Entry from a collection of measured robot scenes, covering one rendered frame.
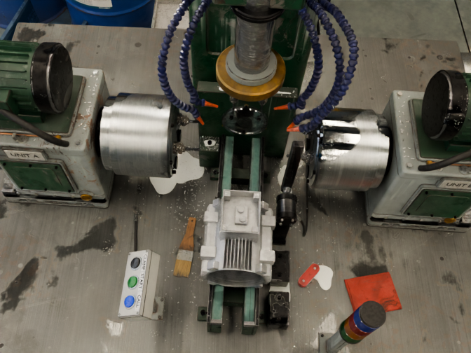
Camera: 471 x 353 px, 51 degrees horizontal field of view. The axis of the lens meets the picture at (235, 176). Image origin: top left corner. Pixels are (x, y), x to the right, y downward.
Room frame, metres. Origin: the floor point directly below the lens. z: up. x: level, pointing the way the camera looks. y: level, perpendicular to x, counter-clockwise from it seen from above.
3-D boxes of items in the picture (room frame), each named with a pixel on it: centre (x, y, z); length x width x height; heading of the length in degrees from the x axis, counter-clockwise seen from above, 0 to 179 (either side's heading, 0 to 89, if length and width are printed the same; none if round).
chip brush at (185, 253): (0.55, 0.14, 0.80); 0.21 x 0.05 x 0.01; 176
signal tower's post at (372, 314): (0.28, -0.33, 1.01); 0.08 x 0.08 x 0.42; 1
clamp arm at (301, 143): (0.69, -0.15, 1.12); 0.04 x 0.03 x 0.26; 1
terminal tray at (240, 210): (0.53, -0.02, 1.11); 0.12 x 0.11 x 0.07; 1
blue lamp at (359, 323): (0.28, -0.33, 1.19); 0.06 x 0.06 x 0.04
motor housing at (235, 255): (0.49, -0.02, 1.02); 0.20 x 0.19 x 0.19; 1
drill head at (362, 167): (0.82, -0.35, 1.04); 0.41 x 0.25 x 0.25; 91
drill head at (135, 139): (0.81, 0.34, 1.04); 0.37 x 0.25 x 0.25; 91
